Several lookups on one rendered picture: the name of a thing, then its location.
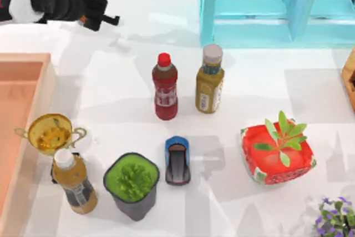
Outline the red bottle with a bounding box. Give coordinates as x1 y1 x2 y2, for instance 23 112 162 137
151 52 179 122

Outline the olive bottle with grey cap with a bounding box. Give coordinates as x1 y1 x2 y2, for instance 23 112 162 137
194 43 225 114

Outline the shallow salmon box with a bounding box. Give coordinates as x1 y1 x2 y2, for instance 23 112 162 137
0 52 58 237

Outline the gold trophy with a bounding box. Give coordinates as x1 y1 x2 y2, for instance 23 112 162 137
14 113 88 185

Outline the light blue rack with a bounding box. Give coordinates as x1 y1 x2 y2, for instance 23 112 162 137
198 0 355 49

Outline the blue and black stapler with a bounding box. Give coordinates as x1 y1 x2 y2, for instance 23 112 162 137
164 135 192 186

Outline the green plant in grey pot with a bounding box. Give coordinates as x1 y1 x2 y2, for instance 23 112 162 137
103 152 161 222

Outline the amber bottle with white cap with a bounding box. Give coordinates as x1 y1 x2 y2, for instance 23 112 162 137
52 148 99 215

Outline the green plant in red pot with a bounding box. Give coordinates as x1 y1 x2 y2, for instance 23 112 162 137
240 110 317 186

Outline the wooden furniture piece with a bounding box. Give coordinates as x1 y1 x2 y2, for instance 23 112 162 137
341 49 355 113

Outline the purple flower plant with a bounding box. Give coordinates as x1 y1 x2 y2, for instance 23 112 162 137
312 196 355 237

